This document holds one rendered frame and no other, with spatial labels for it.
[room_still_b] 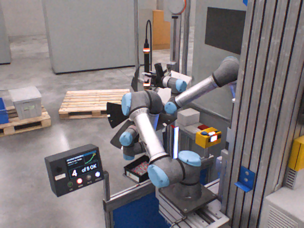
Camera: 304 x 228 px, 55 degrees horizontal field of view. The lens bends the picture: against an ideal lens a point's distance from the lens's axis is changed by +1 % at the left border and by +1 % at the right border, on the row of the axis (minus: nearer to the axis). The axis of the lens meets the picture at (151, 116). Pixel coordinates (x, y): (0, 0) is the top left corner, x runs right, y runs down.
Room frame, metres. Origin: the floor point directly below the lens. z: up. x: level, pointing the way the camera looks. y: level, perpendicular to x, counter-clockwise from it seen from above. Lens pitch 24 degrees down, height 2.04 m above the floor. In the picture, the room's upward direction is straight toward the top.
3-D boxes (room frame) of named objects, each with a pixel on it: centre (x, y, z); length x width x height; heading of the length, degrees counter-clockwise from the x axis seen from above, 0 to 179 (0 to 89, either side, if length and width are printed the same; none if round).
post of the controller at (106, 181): (1.39, 0.26, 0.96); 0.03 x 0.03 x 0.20; 35
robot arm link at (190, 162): (1.23, -0.18, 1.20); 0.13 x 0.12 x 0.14; 117
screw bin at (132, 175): (1.73, 0.06, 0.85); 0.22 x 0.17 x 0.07; 139
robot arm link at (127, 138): (1.59, 0.14, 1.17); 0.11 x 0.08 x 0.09; 162
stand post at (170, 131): (2.29, -0.17, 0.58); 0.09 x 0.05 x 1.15; 35
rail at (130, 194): (1.63, -0.09, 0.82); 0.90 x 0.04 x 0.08; 125
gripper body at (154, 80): (1.90, -0.06, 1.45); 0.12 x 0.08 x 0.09; 45
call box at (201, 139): (1.86, -0.41, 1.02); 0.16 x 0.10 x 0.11; 125
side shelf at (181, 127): (2.39, -0.35, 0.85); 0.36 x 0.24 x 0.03; 35
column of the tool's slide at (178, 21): (2.66, -0.22, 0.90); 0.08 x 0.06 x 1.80; 70
